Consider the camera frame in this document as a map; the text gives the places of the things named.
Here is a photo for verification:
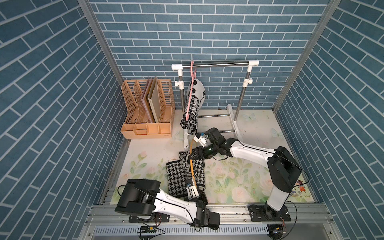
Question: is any yellow wooden hanger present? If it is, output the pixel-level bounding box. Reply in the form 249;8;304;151
189;140;197;187

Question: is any pink plastic hanger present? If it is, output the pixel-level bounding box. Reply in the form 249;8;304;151
185;61;196;121

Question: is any green circuit board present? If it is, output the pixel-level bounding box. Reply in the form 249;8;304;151
138;226;157;235
267;224;286;240

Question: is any white and steel clothes rack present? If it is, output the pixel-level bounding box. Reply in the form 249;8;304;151
171;60;260;137

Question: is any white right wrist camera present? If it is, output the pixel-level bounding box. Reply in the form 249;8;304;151
193;133;210;147

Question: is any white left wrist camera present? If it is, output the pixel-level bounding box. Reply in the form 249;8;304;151
185;178;199;199

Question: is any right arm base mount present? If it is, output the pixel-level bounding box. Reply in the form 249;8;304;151
248;204;291;222

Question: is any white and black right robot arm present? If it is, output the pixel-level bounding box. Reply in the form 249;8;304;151
193;128;303;212

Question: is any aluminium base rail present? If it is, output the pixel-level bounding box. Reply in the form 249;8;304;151
79;203;342;240

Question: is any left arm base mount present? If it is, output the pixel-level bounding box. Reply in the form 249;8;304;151
129;213;170;224

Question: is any left green circuit board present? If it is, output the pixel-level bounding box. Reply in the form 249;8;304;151
138;226;157;235

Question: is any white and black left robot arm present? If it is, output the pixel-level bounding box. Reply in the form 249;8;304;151
115;179;220;231

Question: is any black white houndstooth scarf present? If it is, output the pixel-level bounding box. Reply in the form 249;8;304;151
166;152;206;198

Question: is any colourful floral booklet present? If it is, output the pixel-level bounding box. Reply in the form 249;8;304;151
290;180;312;199

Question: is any black white smiley scarf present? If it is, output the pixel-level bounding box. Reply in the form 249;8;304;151
181;79;206;135

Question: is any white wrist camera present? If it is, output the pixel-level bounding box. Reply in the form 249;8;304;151
185;178;199;199
193;133;210;147

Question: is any right green circuit board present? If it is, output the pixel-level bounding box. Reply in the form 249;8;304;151
267;224;286;240

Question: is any purple folder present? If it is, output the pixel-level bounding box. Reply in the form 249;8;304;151
141;78;155;123

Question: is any beige folder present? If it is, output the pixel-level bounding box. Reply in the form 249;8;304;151
148;78;161;123

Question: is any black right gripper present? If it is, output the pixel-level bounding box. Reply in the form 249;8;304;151
188;144;219;160

